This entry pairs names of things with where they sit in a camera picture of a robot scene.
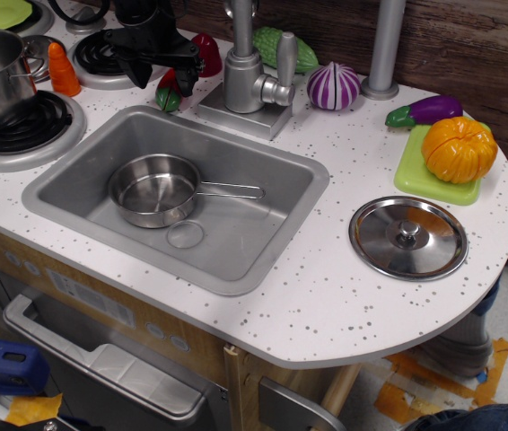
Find grey toy sink basin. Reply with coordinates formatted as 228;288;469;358
22;107;329;295

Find grey support pole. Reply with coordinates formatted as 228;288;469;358
361;0;407;101

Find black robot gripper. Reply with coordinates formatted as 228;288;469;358
103;28;204;97

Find front left stove burner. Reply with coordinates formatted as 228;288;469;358
0;91;87;172

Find green plastic cutting board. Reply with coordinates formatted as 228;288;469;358
394;126;481;206

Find silver toy faucet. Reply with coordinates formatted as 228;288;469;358
197;0;298;140

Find rear right stove burner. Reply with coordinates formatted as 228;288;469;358
66;29;168;91

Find orange toy carrot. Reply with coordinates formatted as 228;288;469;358
48;42;82;97

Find orange toy pumpkin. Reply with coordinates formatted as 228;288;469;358
421;117;498;184

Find grey dishwasher door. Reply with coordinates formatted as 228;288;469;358
4;295;231;430

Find small steel saucepan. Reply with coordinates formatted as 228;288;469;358
107;154;266;228

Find purple toy eggplant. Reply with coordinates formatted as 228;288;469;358
385;95;463;128

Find green toy bitter gourd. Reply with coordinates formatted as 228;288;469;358
253;27;319;74

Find grey shoe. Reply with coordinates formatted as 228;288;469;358
420;312;493;377

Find blue clamp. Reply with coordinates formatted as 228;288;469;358
0;340;50;396

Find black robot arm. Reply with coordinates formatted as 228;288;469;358
103;1;204;97

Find red green toy pepper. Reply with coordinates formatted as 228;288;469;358
154;68;182;112

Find red toy pepper half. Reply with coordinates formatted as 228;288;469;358
192;33;223;78

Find steel pot lid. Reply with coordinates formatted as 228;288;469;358
348;196;469;281

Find purple white toy onion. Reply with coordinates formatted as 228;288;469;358
307;62;361;110

